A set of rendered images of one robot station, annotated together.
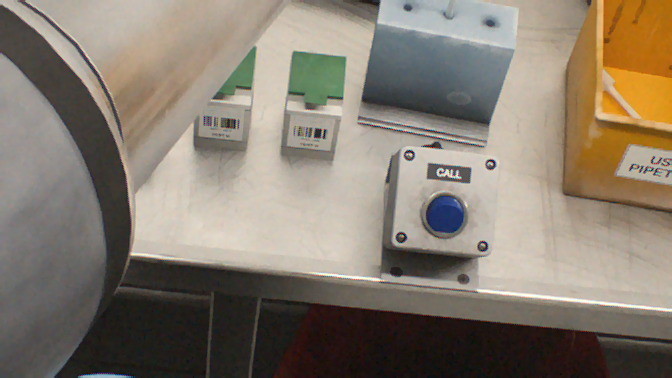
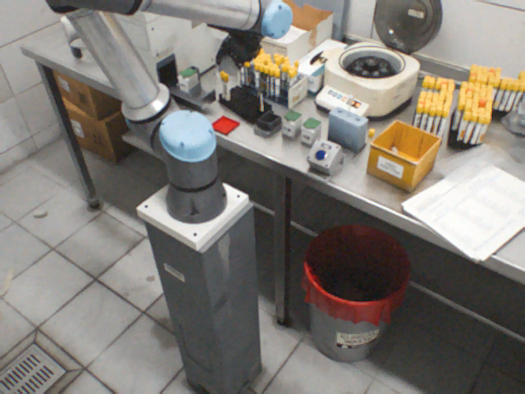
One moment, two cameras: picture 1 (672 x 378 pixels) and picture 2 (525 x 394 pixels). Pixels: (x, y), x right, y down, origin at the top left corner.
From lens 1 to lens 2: 75 cm
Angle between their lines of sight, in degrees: 30
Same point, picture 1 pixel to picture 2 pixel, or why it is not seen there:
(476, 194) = (330, 153)
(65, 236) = not seen: outside the picture
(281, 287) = (283, 168)
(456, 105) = (348, 144)
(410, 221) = (312, 154)
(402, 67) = (335, 128)
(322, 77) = (312, 123)
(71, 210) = not seen: outside the picture
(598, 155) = (372, 158)
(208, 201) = (276, 146)
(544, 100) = not seen: hidden behind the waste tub
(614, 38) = (401, 141)
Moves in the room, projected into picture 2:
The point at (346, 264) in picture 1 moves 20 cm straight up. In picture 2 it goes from (299, 167) to (301, 104)
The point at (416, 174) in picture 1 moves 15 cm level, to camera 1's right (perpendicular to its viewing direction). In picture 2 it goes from (318, 144) to (367, 168)
